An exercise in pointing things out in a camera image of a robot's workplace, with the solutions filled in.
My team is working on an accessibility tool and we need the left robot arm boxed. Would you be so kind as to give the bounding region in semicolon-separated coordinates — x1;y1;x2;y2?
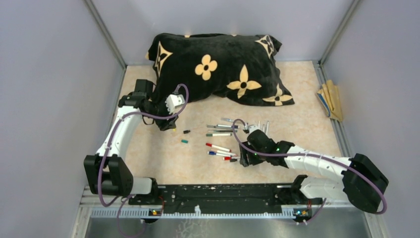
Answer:
84;79;189;205

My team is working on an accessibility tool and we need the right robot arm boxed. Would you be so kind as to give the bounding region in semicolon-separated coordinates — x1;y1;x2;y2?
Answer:
238;128;389;214

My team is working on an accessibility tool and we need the dark green pen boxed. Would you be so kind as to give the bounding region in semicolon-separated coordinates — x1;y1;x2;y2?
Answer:
206;132;233;137

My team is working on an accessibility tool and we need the white marker pink cap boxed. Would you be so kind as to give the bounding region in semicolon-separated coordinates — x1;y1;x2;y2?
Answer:
220;151;237;156

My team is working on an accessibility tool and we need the white marker blue cap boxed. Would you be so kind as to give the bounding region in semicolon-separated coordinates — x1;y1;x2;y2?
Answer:
208;151;232;157

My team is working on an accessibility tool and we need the white marker red cap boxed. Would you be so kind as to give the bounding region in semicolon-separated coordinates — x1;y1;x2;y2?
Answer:
206;143;231;152

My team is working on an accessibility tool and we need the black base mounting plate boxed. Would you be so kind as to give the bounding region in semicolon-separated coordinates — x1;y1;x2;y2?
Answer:
128;183;322;214

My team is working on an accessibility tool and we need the black floral pillow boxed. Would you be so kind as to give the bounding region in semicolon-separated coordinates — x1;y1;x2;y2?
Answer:
147;33;295;107

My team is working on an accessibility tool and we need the folded tan cloth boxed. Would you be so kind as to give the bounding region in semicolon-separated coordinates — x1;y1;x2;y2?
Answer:
316;80;344;122

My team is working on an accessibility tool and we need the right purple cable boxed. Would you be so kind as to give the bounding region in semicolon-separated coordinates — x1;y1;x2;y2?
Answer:
232;119;388;226

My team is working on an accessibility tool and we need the purple cable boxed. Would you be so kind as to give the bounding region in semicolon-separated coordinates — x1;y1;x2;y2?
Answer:
232;119;388;226
98;83;190;237

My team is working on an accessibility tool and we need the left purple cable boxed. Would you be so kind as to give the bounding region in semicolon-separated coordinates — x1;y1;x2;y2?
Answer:
98;83;190;237

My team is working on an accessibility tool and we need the white cable duct strip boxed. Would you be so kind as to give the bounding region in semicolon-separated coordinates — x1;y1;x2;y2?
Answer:
90;207;296;219

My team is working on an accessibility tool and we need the aluminium front rail frame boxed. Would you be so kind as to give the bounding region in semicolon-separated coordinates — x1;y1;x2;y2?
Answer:
72;183;389;238

